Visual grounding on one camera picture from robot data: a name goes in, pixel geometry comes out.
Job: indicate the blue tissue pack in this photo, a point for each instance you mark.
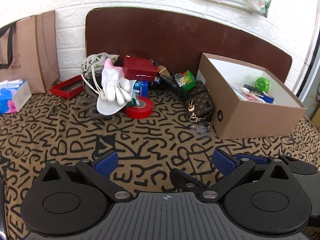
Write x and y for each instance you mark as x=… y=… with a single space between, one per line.
x=14 y=95

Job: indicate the blue card pack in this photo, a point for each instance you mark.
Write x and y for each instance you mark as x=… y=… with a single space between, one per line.
x=141 y=88

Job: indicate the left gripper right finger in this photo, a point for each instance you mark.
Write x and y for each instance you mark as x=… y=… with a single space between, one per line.
x=235 y=172

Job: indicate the white pink glove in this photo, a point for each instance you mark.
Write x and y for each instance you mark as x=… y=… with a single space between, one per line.
x=116 y=87

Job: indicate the dark brown wooden board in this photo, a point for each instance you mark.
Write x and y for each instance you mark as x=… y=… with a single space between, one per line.
x=176 y=40

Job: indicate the lettered leopard tablecloth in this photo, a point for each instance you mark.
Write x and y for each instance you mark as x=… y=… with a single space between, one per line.
x=52 y=128

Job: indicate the green mosquito repellent bottle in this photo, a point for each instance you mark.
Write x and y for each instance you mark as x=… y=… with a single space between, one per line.
x=262 y=84

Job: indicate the printed drawstring pouch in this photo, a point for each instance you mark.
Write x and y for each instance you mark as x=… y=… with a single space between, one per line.
x=95 y=63

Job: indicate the green snack packet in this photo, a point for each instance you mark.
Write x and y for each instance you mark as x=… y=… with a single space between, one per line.
x=186 y=80

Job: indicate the red tray box lid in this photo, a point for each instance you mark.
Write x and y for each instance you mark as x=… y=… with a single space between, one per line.
x=69 y=89

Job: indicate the dark red gift box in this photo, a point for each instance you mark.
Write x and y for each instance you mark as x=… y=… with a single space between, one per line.
x=139 y=69

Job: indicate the clear crystal trinket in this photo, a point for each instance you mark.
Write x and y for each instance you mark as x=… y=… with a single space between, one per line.
x=201 y=129

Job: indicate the white round cloth pad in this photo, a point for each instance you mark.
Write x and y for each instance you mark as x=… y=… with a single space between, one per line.
x=106 y=107

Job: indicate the gold wrapped bar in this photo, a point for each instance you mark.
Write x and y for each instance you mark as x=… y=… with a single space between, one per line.
x=163 y=72

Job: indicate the red tape roll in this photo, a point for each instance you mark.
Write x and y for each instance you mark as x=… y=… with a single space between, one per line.
x=143 y=110

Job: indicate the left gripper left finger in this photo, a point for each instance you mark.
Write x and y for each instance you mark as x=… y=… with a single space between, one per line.
x=97 y=174

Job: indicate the brown cardboard storage box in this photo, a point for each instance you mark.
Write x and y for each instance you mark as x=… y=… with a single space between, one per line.
x=240 y=113

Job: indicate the brown monogram pouch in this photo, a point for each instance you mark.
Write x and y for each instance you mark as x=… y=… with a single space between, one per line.
x=199 y=106

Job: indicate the black car key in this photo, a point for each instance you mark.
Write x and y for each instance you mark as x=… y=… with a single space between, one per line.
x=251 y=88

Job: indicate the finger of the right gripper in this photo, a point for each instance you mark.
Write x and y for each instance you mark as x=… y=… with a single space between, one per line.
x=257 y=160
x=185 y=182

